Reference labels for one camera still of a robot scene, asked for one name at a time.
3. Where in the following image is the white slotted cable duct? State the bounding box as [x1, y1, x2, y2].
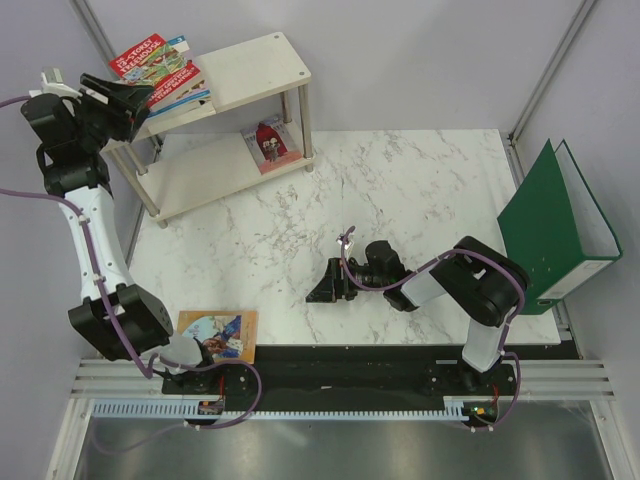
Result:
[91, 399, 469, 422]

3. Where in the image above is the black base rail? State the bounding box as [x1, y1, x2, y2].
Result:
[162, 346, 516, 412]

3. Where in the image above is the aluminium frame post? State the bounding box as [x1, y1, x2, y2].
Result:
[505, 0, 601, 146]
[69, 0, 119, 80]

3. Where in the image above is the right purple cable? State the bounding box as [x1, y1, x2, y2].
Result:
[339, 225, 529, 434]

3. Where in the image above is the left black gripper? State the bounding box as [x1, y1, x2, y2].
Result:
[73, 74, 154, 152]

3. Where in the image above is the red Treehouse book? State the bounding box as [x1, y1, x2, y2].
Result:
[110, 33, 197, 109]

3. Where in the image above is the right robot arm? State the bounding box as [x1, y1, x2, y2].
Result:
[305, 234, 530, 394]

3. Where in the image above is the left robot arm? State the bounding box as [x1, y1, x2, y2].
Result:
[21, 69, 220, 393]

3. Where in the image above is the dog picture book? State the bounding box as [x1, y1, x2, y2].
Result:
[147, 34, 214, 120]

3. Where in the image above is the aluminium frame post right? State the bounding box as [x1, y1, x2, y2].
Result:
[505, 0, 601, 146]

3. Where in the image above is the orange illustrated book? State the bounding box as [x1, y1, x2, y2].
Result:
[177, 310, 258, 364]

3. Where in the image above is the pink book on shelf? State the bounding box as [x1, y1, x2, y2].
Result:
[241, 115, 303, 175]

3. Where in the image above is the white two-tier shelf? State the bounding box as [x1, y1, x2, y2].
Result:
[105, 32, 314, 228]

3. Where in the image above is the green lever arch binder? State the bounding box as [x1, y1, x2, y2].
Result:
[498, 141, 623, 315]

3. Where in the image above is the aluminium frame post left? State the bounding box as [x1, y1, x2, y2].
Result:
[69, 0, 119, 80]

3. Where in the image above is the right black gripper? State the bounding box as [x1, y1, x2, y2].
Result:
[306, 259, 387, 305]

